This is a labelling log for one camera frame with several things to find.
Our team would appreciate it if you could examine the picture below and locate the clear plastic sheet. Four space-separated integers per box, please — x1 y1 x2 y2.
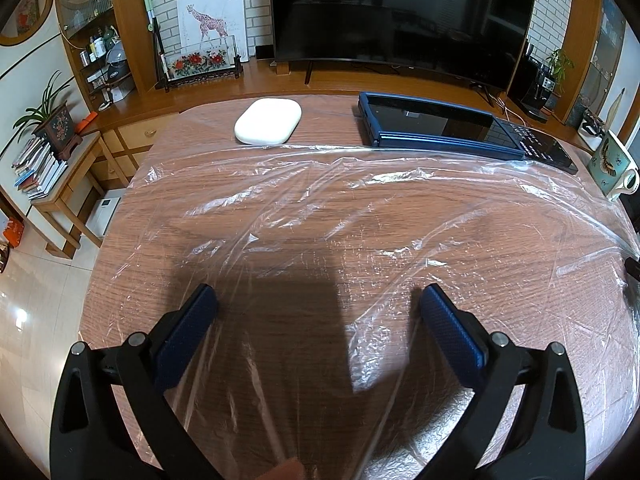
80 142 640 480

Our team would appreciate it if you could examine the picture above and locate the black coffee machine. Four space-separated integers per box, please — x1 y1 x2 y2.
510 42 563 123

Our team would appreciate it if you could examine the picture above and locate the wooden display shelf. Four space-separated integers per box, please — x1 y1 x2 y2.
52 0 146 106

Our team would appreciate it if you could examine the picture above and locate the person's left hand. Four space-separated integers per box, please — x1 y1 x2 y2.
257 460 307 480

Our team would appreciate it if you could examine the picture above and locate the white floor scale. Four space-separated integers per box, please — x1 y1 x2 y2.
86 195 123 238

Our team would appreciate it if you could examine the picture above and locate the stack of books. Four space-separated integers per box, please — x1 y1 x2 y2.
11 136 68 201

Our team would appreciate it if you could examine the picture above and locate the wooden television cabinet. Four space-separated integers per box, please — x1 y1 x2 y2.
75 55 608 186

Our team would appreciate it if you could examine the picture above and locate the round framed wall picture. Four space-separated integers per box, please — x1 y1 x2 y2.
0 0 55 47

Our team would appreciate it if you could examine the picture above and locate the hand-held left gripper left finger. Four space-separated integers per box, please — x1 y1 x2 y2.
49 283 223 480

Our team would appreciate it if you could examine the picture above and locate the white teal printed mug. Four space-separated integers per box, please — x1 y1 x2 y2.
589 129 640 203

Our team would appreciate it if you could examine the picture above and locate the giraffe drawing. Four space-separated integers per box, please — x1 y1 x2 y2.
176 0 249 61

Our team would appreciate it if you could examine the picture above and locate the white oval case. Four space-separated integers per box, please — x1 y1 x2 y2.
234 98 304 146

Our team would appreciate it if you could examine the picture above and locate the potted orchid plant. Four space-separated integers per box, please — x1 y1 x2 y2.
12 71 83 162

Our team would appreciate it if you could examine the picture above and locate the grey helmet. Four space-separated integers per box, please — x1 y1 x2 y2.
106 40 132 81

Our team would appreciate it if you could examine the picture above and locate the black folding stand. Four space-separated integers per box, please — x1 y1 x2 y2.
152 17 171 93

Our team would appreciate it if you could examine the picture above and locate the tablet in blue case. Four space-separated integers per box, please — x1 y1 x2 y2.
357 91 531 161

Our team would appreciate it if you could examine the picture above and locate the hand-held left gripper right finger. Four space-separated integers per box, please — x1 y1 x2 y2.
415 283 587 480

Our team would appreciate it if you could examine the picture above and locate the black flat screen television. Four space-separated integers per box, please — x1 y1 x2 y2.
267 0 538 106

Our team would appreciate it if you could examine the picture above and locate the small white device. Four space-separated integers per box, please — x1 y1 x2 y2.
577 112 607 151

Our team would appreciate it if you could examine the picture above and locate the wooden side table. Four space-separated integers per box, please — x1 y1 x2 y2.
30 130 132 260

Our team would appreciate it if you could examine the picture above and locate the small green potted plant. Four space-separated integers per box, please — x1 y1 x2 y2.
546 49 576 93

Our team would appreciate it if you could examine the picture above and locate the framed red flower artwork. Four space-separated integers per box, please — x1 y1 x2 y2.
155 35 245 92

